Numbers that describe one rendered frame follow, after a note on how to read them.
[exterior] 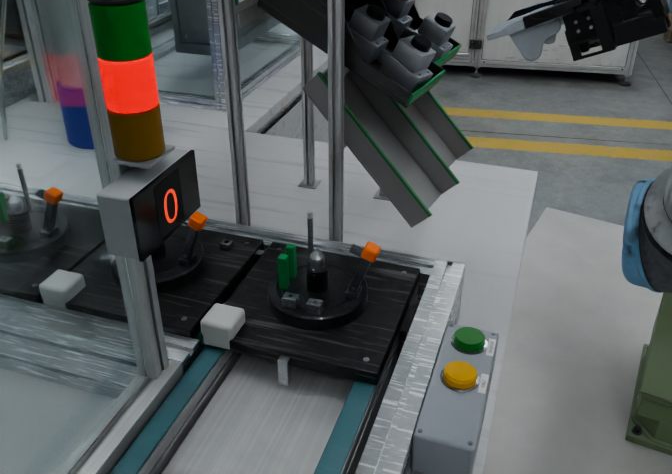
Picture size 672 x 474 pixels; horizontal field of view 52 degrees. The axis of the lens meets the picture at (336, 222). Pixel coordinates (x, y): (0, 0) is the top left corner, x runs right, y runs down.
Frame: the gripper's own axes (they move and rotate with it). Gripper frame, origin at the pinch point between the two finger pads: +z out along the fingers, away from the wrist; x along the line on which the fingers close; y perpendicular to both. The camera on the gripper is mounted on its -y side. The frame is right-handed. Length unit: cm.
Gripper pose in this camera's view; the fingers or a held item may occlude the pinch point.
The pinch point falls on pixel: (502, 23)
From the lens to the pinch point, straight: 101.0
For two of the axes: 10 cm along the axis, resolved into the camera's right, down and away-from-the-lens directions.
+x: 4.8, -4.4, 7.6
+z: -8.0, 1.5, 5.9
